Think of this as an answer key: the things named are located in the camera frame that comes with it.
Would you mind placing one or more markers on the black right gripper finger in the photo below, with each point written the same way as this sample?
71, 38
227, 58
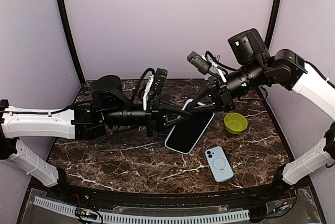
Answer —
200, 108
205, 91

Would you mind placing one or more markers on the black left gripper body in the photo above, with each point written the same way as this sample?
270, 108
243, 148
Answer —
153, 115

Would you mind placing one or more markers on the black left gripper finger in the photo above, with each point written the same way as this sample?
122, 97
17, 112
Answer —
172, 111
170, 122

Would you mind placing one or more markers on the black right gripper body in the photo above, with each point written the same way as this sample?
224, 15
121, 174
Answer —
226, 98

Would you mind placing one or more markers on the white-backed phone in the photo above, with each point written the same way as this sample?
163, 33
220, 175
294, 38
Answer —
184, 136

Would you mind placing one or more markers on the light blue phone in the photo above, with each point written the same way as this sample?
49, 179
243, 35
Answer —
219, 164

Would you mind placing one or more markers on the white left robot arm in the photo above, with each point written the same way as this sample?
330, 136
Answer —
86, 120

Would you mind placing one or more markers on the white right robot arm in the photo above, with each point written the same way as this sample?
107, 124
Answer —
290, 71

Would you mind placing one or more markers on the lime green bowl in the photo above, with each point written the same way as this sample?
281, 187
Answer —
235, 123

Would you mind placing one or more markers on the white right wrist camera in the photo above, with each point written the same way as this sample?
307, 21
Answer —
206, 66

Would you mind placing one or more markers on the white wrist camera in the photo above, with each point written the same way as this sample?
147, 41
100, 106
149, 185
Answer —
206, 66
155, 85

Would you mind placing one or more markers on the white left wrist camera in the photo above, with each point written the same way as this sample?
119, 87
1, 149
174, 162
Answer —
155, 85

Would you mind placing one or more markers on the black front table rail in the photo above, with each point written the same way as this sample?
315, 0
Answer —
189, 189

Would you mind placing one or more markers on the white slotted cable duct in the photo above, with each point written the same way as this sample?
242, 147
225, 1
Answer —
139, 215

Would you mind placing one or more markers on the black right frame post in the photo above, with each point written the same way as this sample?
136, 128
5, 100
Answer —
272, 22

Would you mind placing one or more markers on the black frame post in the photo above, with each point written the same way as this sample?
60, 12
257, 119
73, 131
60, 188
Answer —
70, 41
272, 22

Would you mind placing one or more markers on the black left frame post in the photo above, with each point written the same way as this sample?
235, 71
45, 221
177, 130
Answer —
70, 41

